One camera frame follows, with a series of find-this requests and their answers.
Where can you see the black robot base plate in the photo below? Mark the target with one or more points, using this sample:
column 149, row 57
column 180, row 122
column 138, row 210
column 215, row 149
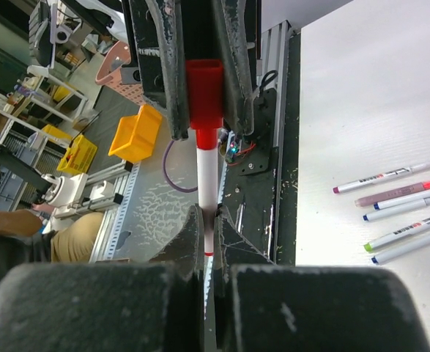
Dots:
column 260, row 188

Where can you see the white shelving rack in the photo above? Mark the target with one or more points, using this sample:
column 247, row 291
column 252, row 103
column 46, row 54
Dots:
column 45, row 73

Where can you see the yellow crate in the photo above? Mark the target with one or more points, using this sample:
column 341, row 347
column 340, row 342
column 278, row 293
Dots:
column 79, row 154

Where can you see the pink translucent highlighter pen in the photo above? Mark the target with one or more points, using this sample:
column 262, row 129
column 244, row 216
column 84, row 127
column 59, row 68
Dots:
column 392, row 194

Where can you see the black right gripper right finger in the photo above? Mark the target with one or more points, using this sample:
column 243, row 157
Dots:
column 261, row 306

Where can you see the blue capped marker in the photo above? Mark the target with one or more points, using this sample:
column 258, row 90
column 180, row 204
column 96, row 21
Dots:
column 398, row 209
column 401, row 200
column 400, row 251

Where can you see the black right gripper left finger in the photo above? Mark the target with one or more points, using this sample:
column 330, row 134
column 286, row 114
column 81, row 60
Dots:
column 113, row 306

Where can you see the seated person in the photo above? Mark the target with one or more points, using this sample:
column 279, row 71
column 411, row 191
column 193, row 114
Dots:
column 22, row 240

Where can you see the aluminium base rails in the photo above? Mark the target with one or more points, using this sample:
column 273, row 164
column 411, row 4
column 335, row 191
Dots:
column 123, row 178

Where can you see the pink perforated basket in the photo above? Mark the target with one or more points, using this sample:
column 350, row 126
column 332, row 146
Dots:
column 109, row 75

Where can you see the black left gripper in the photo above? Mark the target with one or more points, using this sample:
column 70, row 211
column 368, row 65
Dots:
column 166, row 34

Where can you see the magenta capped whiteboard marker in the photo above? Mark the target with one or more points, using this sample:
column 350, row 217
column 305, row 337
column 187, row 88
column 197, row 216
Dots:
column 381, row 177

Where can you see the yellow plastic bin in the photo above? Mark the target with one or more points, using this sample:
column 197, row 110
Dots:
column 136, row 135

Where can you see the lime green capped marker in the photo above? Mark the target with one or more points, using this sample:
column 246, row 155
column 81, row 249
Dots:
column 396, row 236

